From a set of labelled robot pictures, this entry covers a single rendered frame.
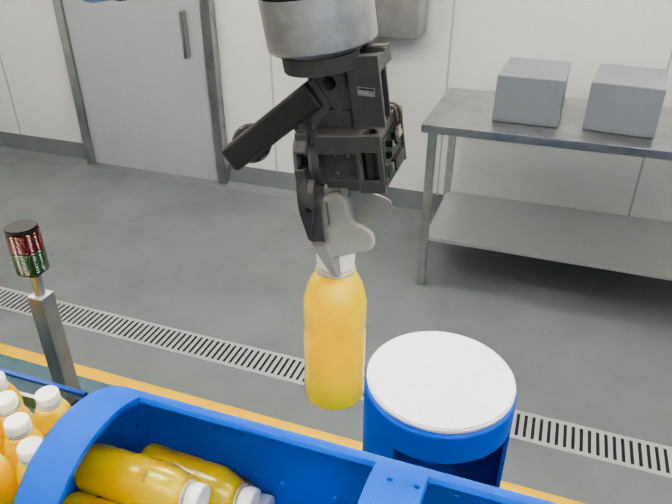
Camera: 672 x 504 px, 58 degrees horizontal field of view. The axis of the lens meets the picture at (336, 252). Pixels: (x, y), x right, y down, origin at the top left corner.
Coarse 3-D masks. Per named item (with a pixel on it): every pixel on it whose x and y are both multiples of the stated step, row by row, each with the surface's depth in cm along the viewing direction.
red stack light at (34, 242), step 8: (40, 232) 121; (8, 240) 118; (16, 240) 118; (24, 240) 118; (32, 240) 119; (40, 240) 121; (8, 248) 120; (16, 248) 118; (24, 248) 119; (32, 248) 120; (40, 248) 121
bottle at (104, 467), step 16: (96, 448) 83; (112, 448) 84; (80, 464) 82; (96, 464) 81; (112, 464) 81; (128, 464) 80; (144, 464) 80; (160, 464) 80; (176, 464) 82; (80, 480) 81; (96, 480) 80; (112, 480) 80; (128, 480) 79; (144, 480) 78; (160, 480) 78; (176, 480) 79; (192, 480) 80; (112, 496) 80; (128, 496) 79; (144, 496) 78; (160, 496) 78; (176, 496) 78
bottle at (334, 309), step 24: (312, 288) 61; (336, 288) 60; (360, 288) 62; (312, 312) 62; (336, 312) 61; (360, 312) 62; (312, 336) 63; (336, 336) 62; (360, 336) 63; (312, 360) 64; (336, 360) 63; (360, 360) 65; (312, 384) 65; (336, 384) 64; (360, 384) 66; (336, 408) 66
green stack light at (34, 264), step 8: (16, 256) 120; (24, 256) 120; (32, 256) 120; (40, 256) 122; (16, 264) 121; (24, 264) 120; (32, 264) 121; (40, 264) 122; (48, 264) 124; (16, 272) 122; (24, 272) 121; (32, 272) 122; (40, 272) 123
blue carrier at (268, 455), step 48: (48, 432) 77; (96, 432) 77; (144, 432) 97; (192, 432) 95; (240, 432) 90; (288, 432) 81; (48, 480) 73; (288, 480) 92; (336, 480) 89; (384, 480) 71; (432, 480) 73
